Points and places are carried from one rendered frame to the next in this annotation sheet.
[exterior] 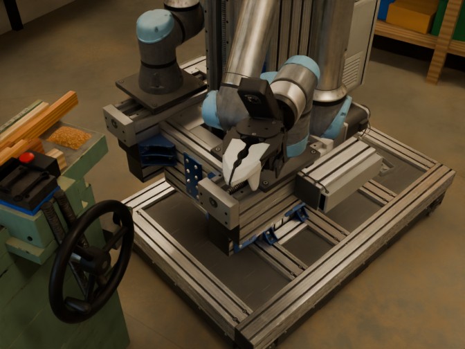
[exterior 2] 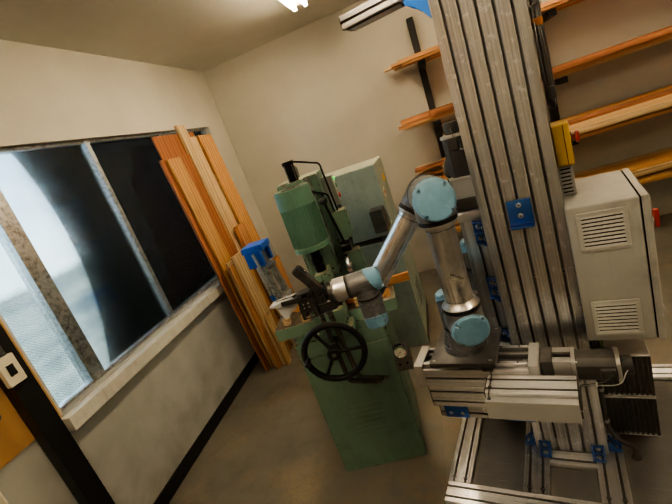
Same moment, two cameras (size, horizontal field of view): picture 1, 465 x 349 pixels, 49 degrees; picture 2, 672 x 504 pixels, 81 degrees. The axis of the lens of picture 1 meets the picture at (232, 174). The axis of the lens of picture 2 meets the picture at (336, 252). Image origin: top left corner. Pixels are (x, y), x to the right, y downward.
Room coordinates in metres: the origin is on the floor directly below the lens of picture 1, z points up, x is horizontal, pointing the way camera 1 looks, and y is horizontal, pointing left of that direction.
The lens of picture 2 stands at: (0.47, -1.22, 1.65)
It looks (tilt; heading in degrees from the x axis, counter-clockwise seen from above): 15 degrees down; 75
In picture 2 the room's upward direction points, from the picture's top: 20 degrees counter-clockwise
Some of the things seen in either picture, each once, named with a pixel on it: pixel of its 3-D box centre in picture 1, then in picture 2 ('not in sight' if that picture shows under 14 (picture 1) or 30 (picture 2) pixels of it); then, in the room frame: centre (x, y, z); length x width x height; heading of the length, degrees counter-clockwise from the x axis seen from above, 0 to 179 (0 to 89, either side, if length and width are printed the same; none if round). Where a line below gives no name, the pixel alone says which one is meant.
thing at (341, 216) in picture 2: not in sight; (342, 223); (1.10, 0.75, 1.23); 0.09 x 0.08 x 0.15; 66
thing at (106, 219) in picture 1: (106, 226); (403, 356); (1.06, 0.38, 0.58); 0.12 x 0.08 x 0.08; 66
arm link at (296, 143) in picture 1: (281, 125); (372, 307); (0.83, -0.10, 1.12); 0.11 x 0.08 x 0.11; 68
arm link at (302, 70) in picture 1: (294, 85); (363, 282); (0.83, -0.12, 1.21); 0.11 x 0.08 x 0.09; 158
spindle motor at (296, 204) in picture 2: not in sight; (302, 218); (0.88, 0.62, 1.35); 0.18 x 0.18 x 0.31
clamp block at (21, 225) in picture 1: (36, 205); (331, 315); (0.81, 0.44, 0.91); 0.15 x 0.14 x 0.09; 156
